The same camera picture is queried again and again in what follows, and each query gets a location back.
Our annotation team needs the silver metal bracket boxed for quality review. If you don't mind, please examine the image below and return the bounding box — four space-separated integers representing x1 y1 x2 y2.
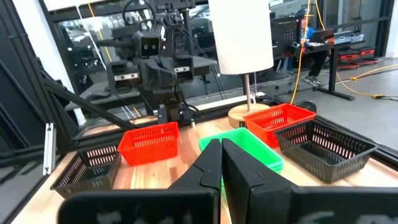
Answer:
42 122 57 177

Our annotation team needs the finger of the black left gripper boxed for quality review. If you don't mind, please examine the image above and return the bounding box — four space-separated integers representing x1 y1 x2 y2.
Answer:
105 58 163 96
161 54 196 95

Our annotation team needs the red plastic mesh basket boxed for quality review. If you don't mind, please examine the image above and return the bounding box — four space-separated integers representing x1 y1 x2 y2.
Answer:
117 121 180 167
243 103 317 149

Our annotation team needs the thin pale cord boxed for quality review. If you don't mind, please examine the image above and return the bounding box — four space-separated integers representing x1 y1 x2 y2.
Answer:
75 5 107 70

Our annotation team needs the green plastic mesh basket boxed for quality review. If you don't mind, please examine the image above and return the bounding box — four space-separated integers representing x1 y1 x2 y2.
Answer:
267 162 284 175
198 126 284 170

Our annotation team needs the black office desk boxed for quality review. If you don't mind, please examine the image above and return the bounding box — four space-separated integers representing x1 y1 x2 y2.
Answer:
269 14 367 102

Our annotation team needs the person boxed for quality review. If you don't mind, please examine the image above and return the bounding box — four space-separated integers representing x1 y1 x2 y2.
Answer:
295 7 331 87

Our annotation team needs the yellow floor cable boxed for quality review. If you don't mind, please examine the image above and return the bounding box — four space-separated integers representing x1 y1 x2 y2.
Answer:
289 0 312 106
348 63 398 82
313 0 388 100

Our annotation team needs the white shade table lamp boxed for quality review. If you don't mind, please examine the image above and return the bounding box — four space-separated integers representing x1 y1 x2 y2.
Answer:
207 0 275 129

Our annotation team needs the dark laptop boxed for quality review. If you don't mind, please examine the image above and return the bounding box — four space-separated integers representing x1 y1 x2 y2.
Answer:
312 28 335 44

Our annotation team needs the black plastic mesh basket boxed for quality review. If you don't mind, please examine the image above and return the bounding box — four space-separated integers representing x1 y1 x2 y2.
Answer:
275 119 379 184
49 143 122 200

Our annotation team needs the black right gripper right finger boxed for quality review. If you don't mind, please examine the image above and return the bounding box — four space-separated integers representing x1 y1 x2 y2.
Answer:
221 138 398 224

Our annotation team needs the red black storage case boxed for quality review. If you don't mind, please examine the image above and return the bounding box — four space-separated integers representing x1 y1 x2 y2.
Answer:
359 45 377 58
338 58 381 70
337 49 361 62

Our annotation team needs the silver laptop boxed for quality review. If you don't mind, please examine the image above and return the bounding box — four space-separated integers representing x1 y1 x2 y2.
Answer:
350 32 365 44
332 30 353 45

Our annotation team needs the thin yellow cord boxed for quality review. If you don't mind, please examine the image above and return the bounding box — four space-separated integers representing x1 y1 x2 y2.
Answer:
87 2 113 62

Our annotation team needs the black rig frame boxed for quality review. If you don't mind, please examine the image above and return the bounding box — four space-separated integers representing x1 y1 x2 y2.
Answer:
0 0 137 224

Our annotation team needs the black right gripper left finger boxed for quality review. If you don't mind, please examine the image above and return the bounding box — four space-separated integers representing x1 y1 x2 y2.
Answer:
57 139 223 224

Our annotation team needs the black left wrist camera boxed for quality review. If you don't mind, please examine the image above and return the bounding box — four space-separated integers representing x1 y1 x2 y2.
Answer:
134 30 163 59

